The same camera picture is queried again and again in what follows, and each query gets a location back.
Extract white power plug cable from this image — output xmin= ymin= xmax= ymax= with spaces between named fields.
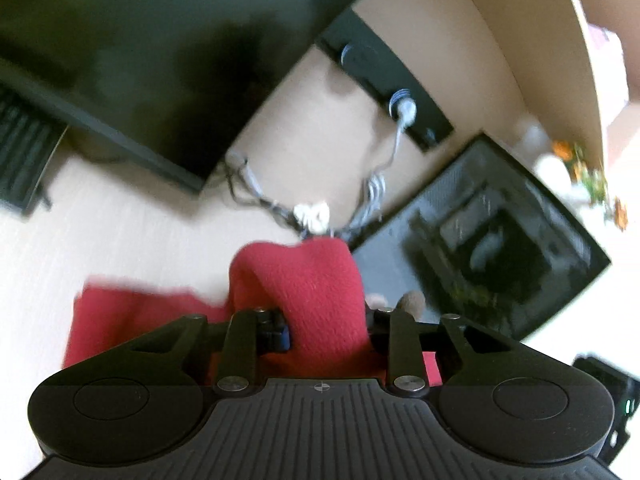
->
xmin=344 ymin=86 xmax=420 ymax=235

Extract black desk socket strip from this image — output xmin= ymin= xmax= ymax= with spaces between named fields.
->
xmin=316 ymin=9 xmax=454 ymax=152

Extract red hooded sweater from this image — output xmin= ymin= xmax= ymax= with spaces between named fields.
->
xmin=60 ymin=237 xmax=444 ymax=389

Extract crumpled white paper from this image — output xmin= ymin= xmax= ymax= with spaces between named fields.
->
xmin=293 ymin=200 xmax=331 ymax=235

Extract orange flower plant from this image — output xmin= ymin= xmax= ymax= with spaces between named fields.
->
xmin=551 ymin=141 xmax=628 ymax=232

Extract black computer case glass panel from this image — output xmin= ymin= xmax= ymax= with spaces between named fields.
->
xmin=352 ymin=132 xmax=611 ymax=340

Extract large black monitor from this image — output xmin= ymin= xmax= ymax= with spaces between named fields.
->
xmin=1 ymin=0 xmax=357 ymax=192

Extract black keyboard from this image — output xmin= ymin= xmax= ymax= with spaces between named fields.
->
xmin=0 ymin=84 xmax=67 ymax=216

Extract black cable bundle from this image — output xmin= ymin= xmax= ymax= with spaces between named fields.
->
xmin=219 ymin=148 xmax=312 ymax=233

